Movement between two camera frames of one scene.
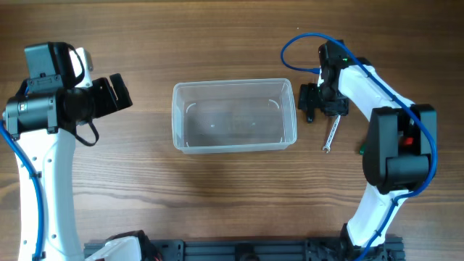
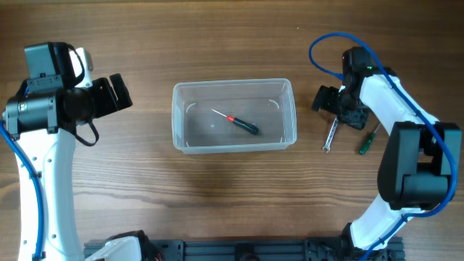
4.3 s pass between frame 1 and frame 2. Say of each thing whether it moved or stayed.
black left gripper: stayed
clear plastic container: stayed
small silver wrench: stayed
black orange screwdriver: moved
